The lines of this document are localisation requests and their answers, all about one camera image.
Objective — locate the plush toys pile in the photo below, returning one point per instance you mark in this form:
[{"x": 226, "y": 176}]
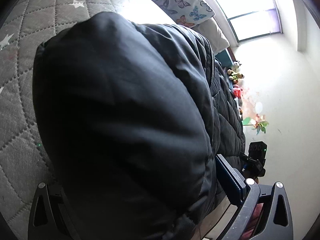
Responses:
[{"x": 234, "y": 72}]

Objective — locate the pink sleeved right forearm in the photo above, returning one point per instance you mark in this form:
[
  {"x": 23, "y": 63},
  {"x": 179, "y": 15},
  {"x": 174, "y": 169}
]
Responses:
[{"x": 254, "y": 219}]

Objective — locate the green pinwheel toy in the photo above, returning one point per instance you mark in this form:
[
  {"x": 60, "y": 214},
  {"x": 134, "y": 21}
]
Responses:
[{"x": 258, "y": 123}]

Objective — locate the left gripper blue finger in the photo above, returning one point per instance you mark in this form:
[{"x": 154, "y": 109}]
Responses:
[{"x": 231, "y": 181}]

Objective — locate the black puffer jacket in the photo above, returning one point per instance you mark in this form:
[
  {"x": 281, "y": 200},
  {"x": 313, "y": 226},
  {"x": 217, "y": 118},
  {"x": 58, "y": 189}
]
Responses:
[{"x": 132, "y": 117}]

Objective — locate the beige plain pillow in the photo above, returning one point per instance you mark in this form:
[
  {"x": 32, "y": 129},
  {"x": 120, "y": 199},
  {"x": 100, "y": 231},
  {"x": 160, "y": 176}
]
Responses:
[{"x": 212, "y": 32}]

